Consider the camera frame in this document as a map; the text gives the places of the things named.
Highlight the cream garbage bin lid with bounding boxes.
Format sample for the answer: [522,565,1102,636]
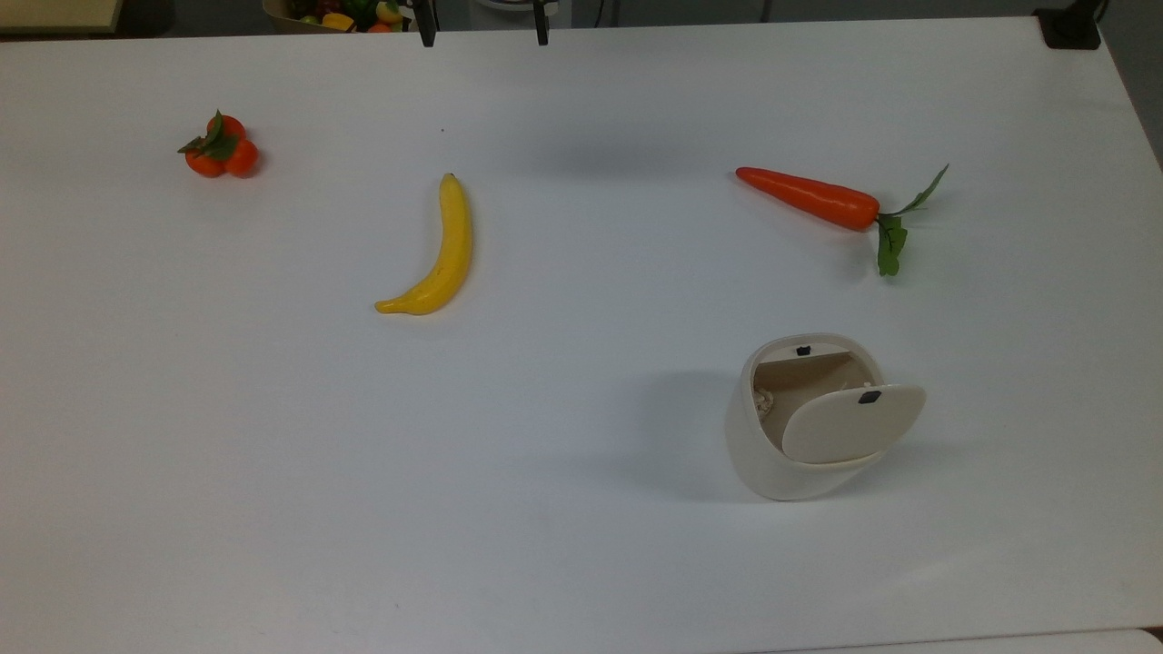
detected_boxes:
[781,382,928,465]

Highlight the cream round garbage bin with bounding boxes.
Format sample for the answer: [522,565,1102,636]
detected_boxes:
[724,332,910,502]

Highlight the basket of toy fruit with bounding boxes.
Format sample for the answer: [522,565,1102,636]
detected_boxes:
[262,0,417,35]

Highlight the orange toy tangerine cluster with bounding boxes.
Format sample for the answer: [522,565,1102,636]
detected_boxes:
[177,109,262,180]

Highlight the yellow toy banana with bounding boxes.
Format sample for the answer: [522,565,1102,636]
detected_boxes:
[374,173,474,317]

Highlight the orange toy carrot green leaves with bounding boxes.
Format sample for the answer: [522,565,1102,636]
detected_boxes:
[734,163,950,278]

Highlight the light wooden board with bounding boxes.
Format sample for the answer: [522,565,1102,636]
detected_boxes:
[0,0,124,35]

